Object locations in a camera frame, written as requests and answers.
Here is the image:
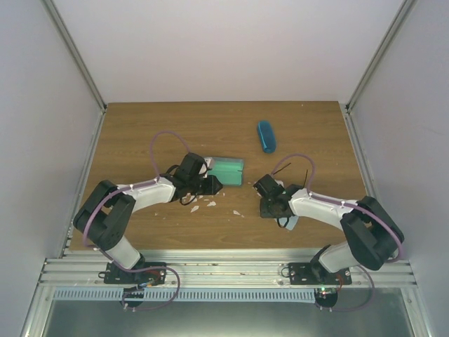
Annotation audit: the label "blue translucent glasses case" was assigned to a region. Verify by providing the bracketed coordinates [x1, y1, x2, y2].
[257, 120, 276, 154]

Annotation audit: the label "black round sunglasses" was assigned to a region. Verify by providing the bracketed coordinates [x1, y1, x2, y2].
[274, 161, 309, 187]

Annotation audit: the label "aluminium rail frame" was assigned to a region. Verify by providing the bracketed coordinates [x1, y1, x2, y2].
[39, 249, 417, 289]

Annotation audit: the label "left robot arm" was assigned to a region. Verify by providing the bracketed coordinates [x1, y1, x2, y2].
[73, 152, 222, 284]

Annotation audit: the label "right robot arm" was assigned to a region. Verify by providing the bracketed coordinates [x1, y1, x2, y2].
[254, 174, 404, 284]

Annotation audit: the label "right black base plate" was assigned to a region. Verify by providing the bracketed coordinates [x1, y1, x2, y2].
[280, 263, 352, 286]

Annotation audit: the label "slotted grey cable duct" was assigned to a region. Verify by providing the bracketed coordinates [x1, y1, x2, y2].
[53, 286, 315, 303]

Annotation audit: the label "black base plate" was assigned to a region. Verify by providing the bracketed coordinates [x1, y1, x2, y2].
[98, 262, 166, 286]
[280, 263, 352, 286]

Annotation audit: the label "light blue cloth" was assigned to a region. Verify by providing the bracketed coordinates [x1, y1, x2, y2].
[283, 216, 299, 231]

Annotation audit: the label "grey-blue glasses case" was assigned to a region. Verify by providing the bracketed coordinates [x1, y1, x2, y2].
[208, 157, 244, 186]

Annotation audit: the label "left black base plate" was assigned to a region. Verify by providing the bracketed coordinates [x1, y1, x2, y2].
[98, 262, 166, 286]

